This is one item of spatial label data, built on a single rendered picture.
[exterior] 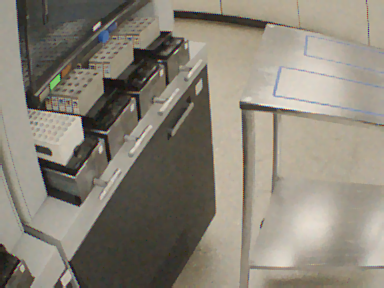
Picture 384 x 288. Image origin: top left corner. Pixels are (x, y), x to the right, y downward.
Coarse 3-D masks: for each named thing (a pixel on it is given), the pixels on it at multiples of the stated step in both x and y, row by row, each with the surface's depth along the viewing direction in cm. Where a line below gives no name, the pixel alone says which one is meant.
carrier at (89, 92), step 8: (96, 72) 130; (88, 80) 129; (96, 80) 129; (80, 88) 125; (88, 88) 126; (96, 88) 130; (72, 96) 123; (80, 96) 123; (88, 96) 127; (96, 96) 131; (72, 104) 124; (80, 104) 124; (88, 104) 128; (80, 112) 125
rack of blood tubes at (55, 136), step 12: (36, 120) 120; (48, 120) 119; (60, 120) 119; (72, 120) 119; (36, 132) 116; (48, 132) 116; (60, 132) 115; (72, 132) 116; (36, 144) 114; (48, 144) 113; (60, 144) 112; (72, 144) 116; (48, 156) 115; (60, 156) 113
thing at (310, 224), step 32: (288, 32) 156; (256, 64) 140; (288, 64) 140; (320, 64) 140; (352, 64) 141; (256, 96) 128; (288, 96) 128; (320, 96) 128; (352, 96) 127; (288, 192) 184; (320, 192) 182; (352, 192) 179; (288, 224) 172; (320, 224) 169; (352, 224) 166; (256, 256) 162; (288, 256) 160; (320, 256) 157; (352, 256) 154
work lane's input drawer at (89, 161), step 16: (80, 144) 119; (96, 144) 121; (80, 160) 115; (96, 160) 120; (48, 176) 116; (64, 176) 114; (80, 176) 114; (96, 176) 121; (112, 176) 121; (80, 192) 115
